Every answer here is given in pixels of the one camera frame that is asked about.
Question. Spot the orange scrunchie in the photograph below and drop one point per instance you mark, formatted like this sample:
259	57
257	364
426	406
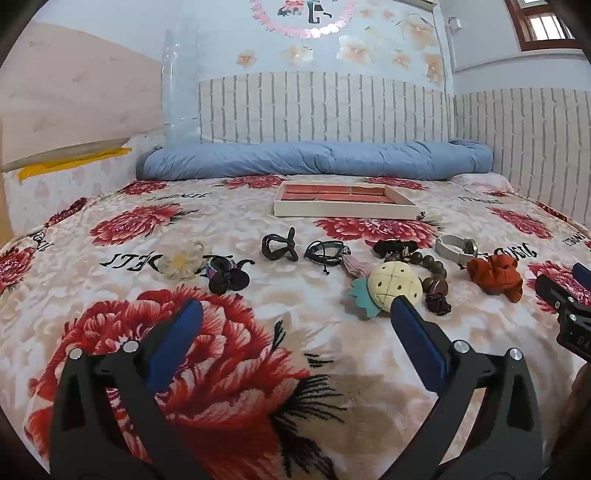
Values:
496	274

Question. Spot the small white wall fixture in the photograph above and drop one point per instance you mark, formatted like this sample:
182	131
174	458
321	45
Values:
455	23

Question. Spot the white tray with brick pattern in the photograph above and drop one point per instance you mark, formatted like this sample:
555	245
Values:
323	210

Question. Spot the pink pillow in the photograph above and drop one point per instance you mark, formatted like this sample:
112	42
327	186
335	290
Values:
482	182

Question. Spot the white flower hair clip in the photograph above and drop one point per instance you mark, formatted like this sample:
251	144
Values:
182	261

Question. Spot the red floral printed blanket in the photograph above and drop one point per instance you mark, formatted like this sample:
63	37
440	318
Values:
277	323

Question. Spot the yellow cloth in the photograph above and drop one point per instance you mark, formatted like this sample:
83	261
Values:
69	164

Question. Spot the rolled blue duvet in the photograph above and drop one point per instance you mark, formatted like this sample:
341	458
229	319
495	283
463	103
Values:
300	159

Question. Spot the light wooden panel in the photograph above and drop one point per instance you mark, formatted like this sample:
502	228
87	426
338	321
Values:
69	92

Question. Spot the pineapple plush hair clip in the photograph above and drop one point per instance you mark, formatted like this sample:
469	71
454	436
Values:
392	284

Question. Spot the small maroon scrunchie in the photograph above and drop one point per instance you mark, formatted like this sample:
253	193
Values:
437	304

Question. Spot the colourful hair claw clip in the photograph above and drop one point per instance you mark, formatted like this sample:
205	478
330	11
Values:
226	277

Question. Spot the floral wall stickers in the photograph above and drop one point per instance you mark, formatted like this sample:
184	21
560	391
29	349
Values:
355	48

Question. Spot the person's right forearm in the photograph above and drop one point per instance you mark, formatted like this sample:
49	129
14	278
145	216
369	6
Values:
575	406

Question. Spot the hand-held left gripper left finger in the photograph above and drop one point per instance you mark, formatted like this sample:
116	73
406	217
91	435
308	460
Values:
178	337

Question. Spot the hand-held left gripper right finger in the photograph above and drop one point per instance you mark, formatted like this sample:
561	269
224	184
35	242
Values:
420	341

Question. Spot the clear plastic sheet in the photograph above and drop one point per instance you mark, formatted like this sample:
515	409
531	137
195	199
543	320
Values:
180	83

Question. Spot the brown wooden window frame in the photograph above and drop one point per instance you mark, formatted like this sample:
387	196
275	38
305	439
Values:
519	23

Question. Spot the dark brown hair claw clip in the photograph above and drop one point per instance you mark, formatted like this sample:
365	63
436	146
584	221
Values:
270	247

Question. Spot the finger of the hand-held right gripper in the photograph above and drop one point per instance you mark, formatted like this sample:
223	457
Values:
582	274
551	288

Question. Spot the pink wreath wall decoration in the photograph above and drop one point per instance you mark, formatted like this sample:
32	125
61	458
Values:
295	30

